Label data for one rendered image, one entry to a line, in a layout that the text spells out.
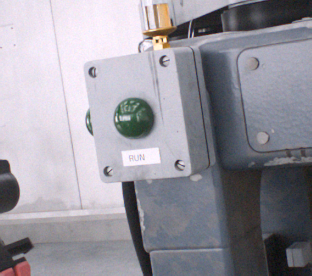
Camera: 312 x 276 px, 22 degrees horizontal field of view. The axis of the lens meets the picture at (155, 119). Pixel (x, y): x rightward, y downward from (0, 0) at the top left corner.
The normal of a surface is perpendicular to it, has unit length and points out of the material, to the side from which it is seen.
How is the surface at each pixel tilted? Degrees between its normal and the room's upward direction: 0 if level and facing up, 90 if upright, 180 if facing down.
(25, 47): 90
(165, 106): 90
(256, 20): 90
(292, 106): 90
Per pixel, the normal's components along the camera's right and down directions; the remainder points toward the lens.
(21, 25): -0.44, 0.11
